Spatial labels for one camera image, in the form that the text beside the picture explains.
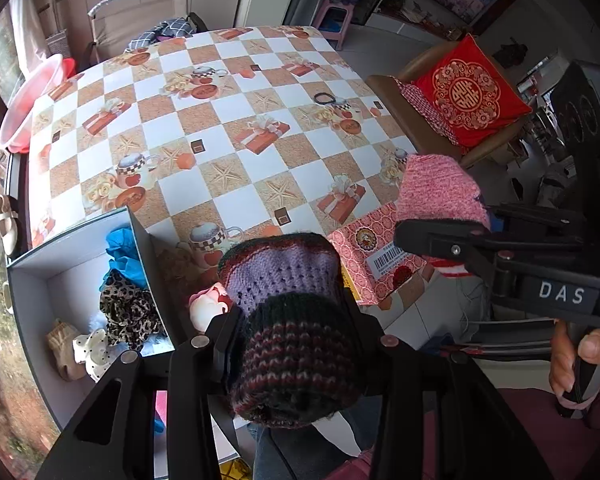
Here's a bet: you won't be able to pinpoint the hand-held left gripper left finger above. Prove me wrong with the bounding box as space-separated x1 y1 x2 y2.
34 305 246 480

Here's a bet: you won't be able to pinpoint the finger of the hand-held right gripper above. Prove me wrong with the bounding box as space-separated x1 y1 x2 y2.
393 218 512 282
484 203 590 238

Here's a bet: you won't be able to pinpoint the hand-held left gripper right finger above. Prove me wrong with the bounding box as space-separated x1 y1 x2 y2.
336 285 555 480

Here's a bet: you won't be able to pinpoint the pink knit cuff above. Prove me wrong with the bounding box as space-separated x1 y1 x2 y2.
396 154 492 281

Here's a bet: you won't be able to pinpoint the dark striped knit cuff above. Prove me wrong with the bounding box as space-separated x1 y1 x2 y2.
217 232 368 431

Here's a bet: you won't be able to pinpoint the leopard print scrunchie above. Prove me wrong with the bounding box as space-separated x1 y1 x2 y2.
99 270 163 351

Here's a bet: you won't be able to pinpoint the cream polka dot scrunchie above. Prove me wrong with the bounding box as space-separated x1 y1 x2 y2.
72 329 116 383

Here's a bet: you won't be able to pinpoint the blue cloth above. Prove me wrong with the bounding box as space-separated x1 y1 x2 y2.
105 227 151 291

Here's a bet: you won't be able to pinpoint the beige knit cuff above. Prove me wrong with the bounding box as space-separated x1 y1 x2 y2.
46 319 88 382

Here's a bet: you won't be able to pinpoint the person's right hand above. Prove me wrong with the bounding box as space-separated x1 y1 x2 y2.
549 321 600 406

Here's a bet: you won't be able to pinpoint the pink white hair accessory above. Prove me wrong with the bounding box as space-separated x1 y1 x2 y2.
187 281 236 333

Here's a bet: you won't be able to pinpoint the light blue fluffy scrunchie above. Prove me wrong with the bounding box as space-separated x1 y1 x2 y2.
139 332 175 357

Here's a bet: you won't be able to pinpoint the red patterned cardboard box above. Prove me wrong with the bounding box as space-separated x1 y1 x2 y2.
327 200 438 308

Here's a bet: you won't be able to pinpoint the pink sponge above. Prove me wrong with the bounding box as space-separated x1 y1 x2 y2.
152 390 170 433

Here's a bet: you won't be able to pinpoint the person's jeans legs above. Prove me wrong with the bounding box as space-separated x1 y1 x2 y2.
247 400 381 480

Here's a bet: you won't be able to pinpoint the yellow plastic crate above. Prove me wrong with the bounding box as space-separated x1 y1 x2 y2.
219 460 253 480

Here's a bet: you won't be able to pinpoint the red gingham cloth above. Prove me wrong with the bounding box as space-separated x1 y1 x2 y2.
397 80 463 147

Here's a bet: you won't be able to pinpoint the red gold embroidered cushion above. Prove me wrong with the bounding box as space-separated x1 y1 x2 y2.
412 34 533 148

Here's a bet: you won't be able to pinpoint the person's maroon garment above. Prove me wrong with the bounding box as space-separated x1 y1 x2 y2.
330 385 600 480

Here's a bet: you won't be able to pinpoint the brown leather chair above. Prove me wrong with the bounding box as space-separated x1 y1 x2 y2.
365 40 526 168

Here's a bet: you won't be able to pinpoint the checkered printed tablecloth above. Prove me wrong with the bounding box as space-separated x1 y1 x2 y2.
27 25 421 321

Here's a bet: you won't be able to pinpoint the cream child's shoe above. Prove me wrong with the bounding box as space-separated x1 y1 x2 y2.
0 220 21 256
0 194 20 223

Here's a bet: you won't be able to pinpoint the purple plastic stool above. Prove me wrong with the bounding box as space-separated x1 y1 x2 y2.
312 1 356 51

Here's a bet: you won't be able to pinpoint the pink plastic basin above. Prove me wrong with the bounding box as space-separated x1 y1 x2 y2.
0 54 65 153

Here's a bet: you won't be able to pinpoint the dark plaid cloth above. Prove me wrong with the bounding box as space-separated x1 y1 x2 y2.
125 17 191 53

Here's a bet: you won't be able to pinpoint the folding chair with plaid cloth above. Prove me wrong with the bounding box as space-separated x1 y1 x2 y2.
82 0 208 68

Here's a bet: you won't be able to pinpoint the white curtain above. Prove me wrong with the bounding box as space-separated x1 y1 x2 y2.
7 0 51 76

